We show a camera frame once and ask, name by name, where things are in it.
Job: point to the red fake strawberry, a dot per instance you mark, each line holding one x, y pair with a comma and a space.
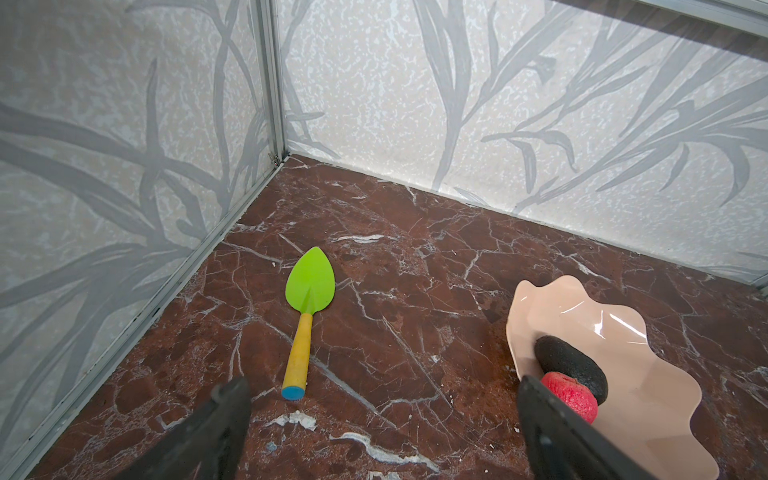
574, 394

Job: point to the dark avocado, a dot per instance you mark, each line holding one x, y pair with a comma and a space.
556, 355

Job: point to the green toy trowel yellow handle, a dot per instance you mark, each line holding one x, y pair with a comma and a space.
310, 288

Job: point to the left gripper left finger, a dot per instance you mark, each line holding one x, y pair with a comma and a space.
206, 445

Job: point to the pink scalloped fruit bowl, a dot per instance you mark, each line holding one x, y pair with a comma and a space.
650, 402

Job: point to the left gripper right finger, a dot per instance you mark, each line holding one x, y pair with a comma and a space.
561, 445

